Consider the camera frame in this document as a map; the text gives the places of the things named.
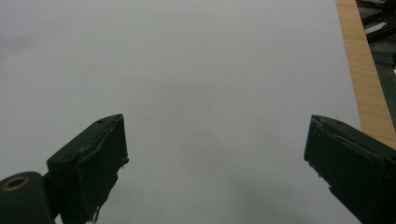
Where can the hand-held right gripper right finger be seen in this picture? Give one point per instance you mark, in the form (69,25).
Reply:
(355,165)

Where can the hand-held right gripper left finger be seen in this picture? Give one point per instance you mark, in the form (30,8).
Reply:
(90,161)

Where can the black metal stand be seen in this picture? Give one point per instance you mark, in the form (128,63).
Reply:
(380,28)

